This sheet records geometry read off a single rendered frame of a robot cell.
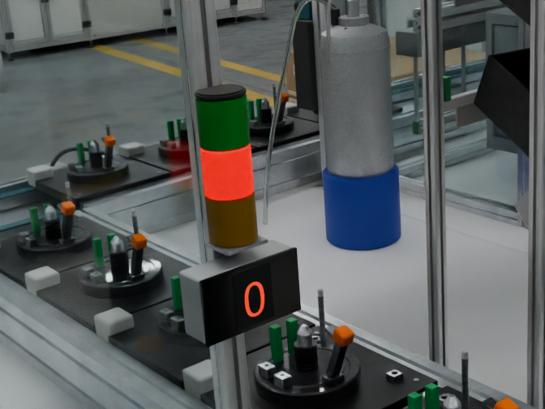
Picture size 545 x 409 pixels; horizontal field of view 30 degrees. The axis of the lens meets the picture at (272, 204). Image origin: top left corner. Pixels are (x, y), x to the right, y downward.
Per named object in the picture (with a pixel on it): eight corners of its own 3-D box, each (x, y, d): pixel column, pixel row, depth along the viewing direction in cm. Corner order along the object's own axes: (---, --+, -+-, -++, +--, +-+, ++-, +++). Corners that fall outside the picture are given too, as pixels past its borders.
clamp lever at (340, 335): (343, 376, 129) (356, 333, 125) (332, 381, 128) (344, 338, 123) (325, 358, 131) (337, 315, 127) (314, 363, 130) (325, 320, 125)
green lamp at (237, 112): (260, 143, 100) (256, 94, 98) (219, 154, 97) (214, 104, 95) (230, 135, 103) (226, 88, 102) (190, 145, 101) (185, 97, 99)
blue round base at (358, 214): (417, 235, 211) (414, 166, 206) (361, 256, 202) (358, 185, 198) (365, 218, 223) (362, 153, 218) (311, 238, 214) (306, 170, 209)
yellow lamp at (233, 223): (268, 238, 103) (264, 192, 101) (228, 251, 100) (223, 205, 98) (238, 226, 107) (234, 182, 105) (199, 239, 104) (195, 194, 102)
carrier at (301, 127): (333, 134, 258) (331, 85, 254) (259, 155, 244) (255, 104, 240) (275, 119, 276) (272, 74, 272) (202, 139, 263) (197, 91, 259)
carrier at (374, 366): (439, 393, 132) (436, 306, 128) (295, 467, 119) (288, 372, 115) (318, 336, 151) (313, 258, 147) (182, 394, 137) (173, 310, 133)
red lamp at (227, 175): (264, 191, 101) (260, 144, 100) (223, 204, 98) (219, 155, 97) (234, 182, 105) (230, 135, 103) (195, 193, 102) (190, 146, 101)
